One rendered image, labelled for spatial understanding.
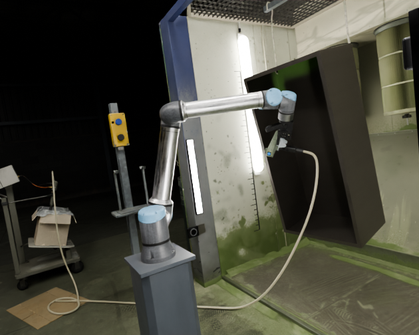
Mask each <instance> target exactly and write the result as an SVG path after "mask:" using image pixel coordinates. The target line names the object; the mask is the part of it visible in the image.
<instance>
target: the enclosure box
mask: <svg viewBox="0 0 419 335"><path fill-rule="evenodd" d="M275 71H278V74H276V73H275ZM243 81H244V85H245V89H246V92H247V94H248V93H253V92H259V91H264V90H269V89H271V88H277V89H279V90H280V91H281V92H282V91H284V90H288V91H291V92H294V93H295V94H296V95H297V98H296V103H295V110H294V115H293V120H294V122H293V131H292V135H291V137H289V138H290V140H287V139H285V140H287V143H286V145H289V146H295V147H297V148H301V149H303V150H305V151H308V152H312V153H314V154H315V155H316V157H317V159H318V163H319V178H318V184H317V192H316V196H315V201H314V204H313V208H312V211H311V215H310V217H309V220H308V222H307V226H306V227H305V230H304V232H303V235H302V236H304V237H310V238H314V239H319V240H323V241H329V242H332V243H338V244H342V245H348V246H351V247H357V248H363V247H364V246H365V245H366V243H367V242H368V241H369V240H370V239H371V238H372V237H373V236H374V234H375V233H376V232H377V231H378V230H379V229H380V228H381V227H382V226H383V225H384V224H385V223H386V221H385V217H384V211H383V207H382V200H381V196H380V190H379V186H378V180H377V175H376V169H375V165H374V158H373V154H372V148H371V144H370V138H369V134H368V127H367V123H366V116H365V113H364V106H363V102H362V96H361V92H360V85H359V81H358V75H357V71H356V64H355V61H354V54H353V50H352V44H351V43H348V44H345V45H340V46H336V47H331V48H328V49H323V50H319V51H316V52H314V53H311V54H309V55H305V56H302V57H300V58H297V59H295V60H292V61H289V62H286V63H285V64H281V65H279V66H276V67H274V68H270V69H269V70H265V71H263V72H260V73H258V74H254V75H253V76H249V77H247V78H244V79H243ZM251 111H252V114H253V119H254V121H255V126H256V129H257V133H258V136H259V141H260V144H261V148H262V151H263V156H264V158H265V163H266V166H267V171H268V174H269V178H270V181H271V185H272V188H273V192H274V196H275V200H276V203H277V208H278V210H279V215H280V218H281V222H282V226H283V230H284V232H285V233H291V234H294V235H300V233H301V230H302V228H303V225H304V224H305V221H306V218H307V215H308V212H309V209H310V206H311V202H312V198H313V193H314V188H315V179H316V162H315V159H314V157H313V156H312V155H311V154H306V153H302V154H300V153H297V152H295V153H293V152H287V151H283V150H279V151H276V150H275V153H274V155H273V157H272V156H271V157H269V156H266V152H264V150H265V148H268V147H269V145H270V143H271V140H272V138H273V136H274V134H275V132H276V131H277V130H278V129H276V130H272V131H270V132H266V130H265V129H266V127H267V126H269V125H272V124H275V123H278V122H279V119H278V113H279V109H274V110H261V109H258V108H254V109H251Z"/></svg>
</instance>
